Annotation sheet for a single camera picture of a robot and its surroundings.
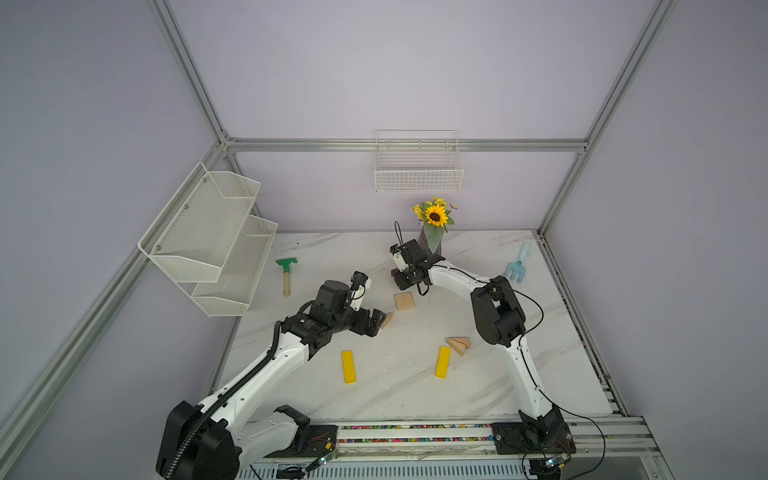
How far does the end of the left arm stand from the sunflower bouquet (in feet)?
0.94

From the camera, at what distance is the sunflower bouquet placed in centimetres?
90

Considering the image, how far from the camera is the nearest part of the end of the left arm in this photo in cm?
61
